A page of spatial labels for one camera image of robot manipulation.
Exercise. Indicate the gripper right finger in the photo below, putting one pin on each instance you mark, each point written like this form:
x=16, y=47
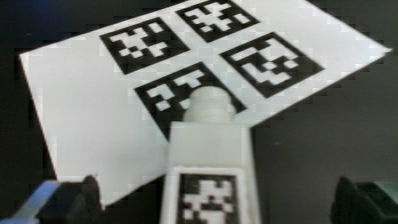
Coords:
x=364, y=202

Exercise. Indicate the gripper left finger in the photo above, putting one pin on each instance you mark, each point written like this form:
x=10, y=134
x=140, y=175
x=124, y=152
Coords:
x=60, y=204

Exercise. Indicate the white table leg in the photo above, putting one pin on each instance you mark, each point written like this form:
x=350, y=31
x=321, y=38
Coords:
x=209, y=191

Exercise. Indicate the white sheet with tags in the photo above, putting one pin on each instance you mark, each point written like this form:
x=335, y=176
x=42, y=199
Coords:
x=264, y=47

